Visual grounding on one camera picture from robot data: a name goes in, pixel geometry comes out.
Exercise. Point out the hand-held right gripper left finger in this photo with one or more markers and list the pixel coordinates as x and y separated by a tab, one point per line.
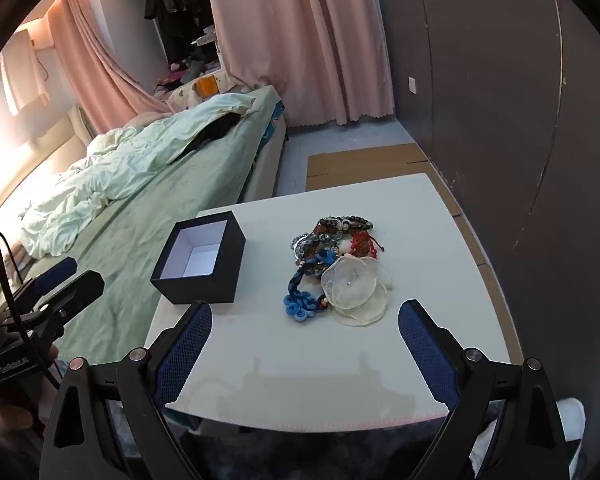
185	355

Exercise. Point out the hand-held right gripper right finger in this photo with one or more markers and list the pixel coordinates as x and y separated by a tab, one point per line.
425	355

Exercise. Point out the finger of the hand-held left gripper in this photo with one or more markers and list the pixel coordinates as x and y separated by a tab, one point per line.
60	269
82	287

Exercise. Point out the black gift box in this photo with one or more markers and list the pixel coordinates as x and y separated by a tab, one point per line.
195	290

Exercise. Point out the white fabric flower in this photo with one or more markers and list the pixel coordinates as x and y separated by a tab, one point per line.
352	285

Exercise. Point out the bed with green sheet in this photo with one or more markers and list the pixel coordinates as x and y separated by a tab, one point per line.
130	260

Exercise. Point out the white shoe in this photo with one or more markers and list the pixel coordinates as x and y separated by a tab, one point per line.
572	430
485	442

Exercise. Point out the cream padded headboard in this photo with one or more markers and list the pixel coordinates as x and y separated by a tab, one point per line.
30	160

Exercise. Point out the dark shaggy rug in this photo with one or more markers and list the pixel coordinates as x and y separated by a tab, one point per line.
305	452

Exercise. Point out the flat cardboard sheets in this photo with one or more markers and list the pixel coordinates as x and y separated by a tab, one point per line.
360	165

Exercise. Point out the tied-back pink curtain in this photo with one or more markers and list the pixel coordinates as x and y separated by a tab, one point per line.
105	70

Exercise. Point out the pile of plush toys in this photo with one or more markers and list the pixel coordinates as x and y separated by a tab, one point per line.
185	72

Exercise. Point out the orange box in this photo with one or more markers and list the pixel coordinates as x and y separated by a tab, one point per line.
206	85

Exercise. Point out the white table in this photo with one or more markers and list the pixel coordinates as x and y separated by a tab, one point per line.
505	110

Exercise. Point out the dark hanging clothes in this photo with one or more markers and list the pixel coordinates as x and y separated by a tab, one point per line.
172	0

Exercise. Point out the wide pink curtain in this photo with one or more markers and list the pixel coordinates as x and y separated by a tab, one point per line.
300	40

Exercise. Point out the white wall outlet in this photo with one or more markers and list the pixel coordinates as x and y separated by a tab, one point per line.
413	85

